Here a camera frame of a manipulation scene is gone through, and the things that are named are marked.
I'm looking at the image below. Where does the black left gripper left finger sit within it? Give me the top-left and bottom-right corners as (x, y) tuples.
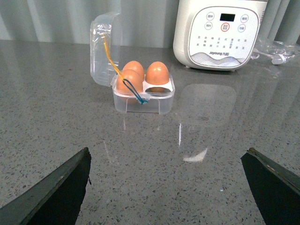
(0, 147), (91, 225)

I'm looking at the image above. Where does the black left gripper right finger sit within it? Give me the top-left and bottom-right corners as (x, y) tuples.
(241, 148), (300, 225)

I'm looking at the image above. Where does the clear plastic egg box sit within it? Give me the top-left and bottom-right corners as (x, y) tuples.
(90, 12), (175, 114)

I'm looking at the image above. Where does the brown egg front left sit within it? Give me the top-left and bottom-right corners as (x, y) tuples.
(116, 69), (143, 104)

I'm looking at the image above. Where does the brown egg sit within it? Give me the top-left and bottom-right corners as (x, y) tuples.
(116, 69), (143, 104)
(145, 61), (169, 86)
(123, 60), (144, 80)

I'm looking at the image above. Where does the brown egg back left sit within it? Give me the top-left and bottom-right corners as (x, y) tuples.
(123, 60), (144, 80)

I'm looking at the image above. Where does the brown egg back right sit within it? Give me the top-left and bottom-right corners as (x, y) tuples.
(145, 61), (169, 86)

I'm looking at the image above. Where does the yellow blue rubber band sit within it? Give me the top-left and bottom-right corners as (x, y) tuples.
(102, 34), (148, 105)

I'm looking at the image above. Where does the clear plastic bag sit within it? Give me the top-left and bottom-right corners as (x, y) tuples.
(251, 38), (300, 68)

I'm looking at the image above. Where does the white Joyoung cooker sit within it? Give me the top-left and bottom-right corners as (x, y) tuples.
(173, 0), (268, 71)

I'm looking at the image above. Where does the white power cable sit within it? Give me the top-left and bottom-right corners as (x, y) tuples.
(251, 50), (287, 66)

